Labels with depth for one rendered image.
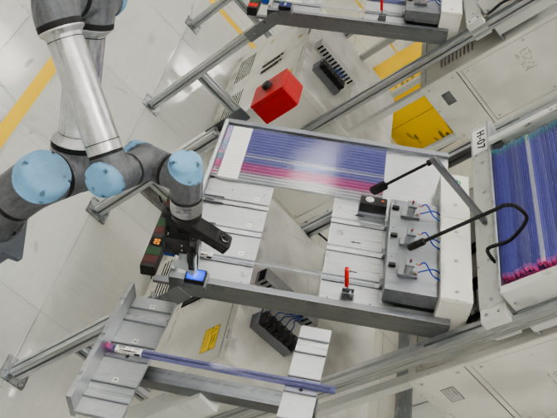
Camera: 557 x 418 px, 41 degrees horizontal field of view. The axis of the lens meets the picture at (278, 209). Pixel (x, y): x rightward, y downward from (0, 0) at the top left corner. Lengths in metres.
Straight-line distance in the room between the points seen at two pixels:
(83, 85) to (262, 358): 1.04
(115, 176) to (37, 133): 1.34
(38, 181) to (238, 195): 0.67
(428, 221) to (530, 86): 1.24
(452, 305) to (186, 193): 0.71
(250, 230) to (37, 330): 0.84
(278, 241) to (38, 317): 0.82
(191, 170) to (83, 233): 1.24
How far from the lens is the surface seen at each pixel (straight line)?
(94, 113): 1.57
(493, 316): 1.83
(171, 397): 1.77
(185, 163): 1.61
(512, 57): 3.11
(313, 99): 3.23
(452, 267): 1.94
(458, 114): 3.24
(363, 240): 2.06
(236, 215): 2.09
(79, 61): 1.58
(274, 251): 2.48
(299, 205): 3.61
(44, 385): 2.50
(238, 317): 2.22
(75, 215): 2.81
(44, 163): 1.72
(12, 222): 1.81
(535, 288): 1.79
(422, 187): 2.28
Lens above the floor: 1.99
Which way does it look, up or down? 32 degrees down
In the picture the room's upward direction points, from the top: 62 degrees clockwise
